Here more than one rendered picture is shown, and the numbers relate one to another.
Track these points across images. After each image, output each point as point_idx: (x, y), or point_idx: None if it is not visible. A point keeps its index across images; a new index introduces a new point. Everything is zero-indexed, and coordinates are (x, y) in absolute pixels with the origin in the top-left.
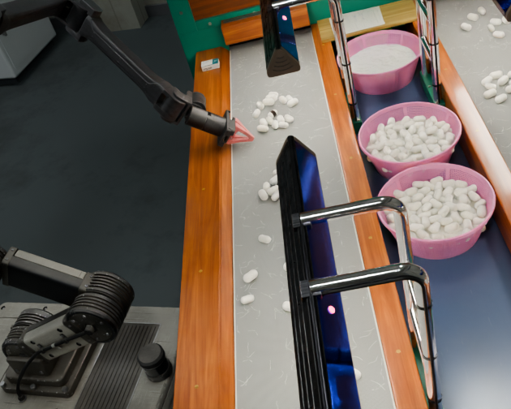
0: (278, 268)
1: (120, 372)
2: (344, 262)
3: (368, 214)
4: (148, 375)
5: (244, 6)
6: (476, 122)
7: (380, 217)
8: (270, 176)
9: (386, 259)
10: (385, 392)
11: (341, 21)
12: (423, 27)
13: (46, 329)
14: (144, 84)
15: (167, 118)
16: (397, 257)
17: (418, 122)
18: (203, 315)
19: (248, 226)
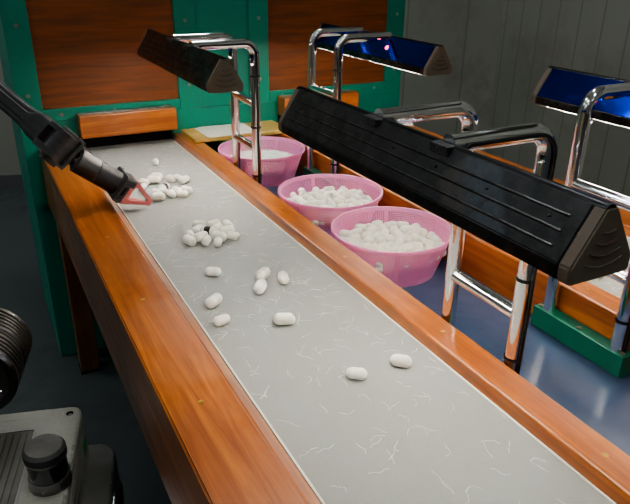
0: (244, 294)
1: None
2: (322, 282)
3: (330, 242)
4: (38, 484)
5: (104, 101)
6: None
7: (345, 241)
8: (187, 229)
9: (374, 269)
10: (447, 372)
11: (258, 76)
12: None
13: None
14: (22, 114)
15: (52, 157)
16: None
17: (331, 190)
18: (171, 335)
19: (182, 266)
